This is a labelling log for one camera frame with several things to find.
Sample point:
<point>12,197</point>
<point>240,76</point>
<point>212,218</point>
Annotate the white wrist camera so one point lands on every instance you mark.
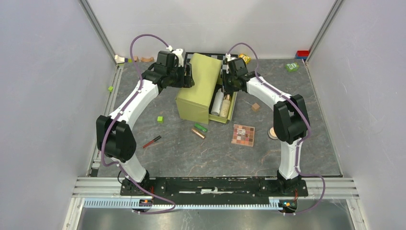
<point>179,55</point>
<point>229,57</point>

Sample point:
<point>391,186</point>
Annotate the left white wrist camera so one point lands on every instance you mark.
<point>179,55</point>

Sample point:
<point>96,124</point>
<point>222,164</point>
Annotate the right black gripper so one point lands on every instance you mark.
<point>226,86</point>

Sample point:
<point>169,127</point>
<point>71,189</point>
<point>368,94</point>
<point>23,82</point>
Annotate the red blue blocks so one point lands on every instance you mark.
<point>302,54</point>

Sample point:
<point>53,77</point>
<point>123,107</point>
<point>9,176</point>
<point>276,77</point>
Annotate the brown wooden cube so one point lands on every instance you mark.
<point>255,107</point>

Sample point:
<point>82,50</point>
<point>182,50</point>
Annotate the yellow toy block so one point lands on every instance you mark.
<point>245,57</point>

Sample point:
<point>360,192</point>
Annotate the copper lipstick tube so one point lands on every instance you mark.
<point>198,133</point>

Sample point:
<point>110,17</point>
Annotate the white toy piece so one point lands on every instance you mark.
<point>119,60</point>

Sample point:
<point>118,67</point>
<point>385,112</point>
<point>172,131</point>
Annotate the wooden arch block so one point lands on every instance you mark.
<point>147,59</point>

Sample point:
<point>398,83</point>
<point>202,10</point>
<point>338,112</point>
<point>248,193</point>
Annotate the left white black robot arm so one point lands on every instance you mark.
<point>114,134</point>

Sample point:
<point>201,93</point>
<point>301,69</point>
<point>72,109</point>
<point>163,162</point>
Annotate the red black pencil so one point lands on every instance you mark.
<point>152,141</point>

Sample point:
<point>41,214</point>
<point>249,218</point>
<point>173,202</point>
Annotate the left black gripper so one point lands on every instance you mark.
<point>186,81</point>

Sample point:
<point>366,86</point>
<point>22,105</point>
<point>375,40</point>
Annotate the green tube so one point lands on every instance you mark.
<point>200,127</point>

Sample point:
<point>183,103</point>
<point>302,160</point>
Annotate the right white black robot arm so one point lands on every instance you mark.
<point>290,118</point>

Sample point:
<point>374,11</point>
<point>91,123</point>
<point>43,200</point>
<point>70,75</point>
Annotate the eyeshadow palette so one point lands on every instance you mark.
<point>243,135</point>

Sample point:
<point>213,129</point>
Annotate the round powder jar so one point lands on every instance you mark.
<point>272,134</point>

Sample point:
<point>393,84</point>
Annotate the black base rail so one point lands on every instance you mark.
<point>172,193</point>

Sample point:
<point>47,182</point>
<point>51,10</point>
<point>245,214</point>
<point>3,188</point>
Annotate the small green cube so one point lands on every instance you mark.
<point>160,119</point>

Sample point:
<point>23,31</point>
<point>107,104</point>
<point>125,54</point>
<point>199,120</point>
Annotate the black white checkerboard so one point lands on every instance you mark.
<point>205,66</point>

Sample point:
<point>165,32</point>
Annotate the green makeup organizer box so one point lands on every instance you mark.
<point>196,103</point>

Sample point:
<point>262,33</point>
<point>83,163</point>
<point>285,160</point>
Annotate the green number block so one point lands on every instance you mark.
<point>291,67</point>

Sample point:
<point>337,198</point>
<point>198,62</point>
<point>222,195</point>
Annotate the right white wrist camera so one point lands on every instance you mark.
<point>229,57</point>

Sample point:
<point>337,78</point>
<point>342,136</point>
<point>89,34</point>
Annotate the white bottle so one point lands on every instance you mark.
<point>217,103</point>

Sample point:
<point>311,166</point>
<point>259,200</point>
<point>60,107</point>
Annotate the beige foundation bottle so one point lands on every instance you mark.
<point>225,107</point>

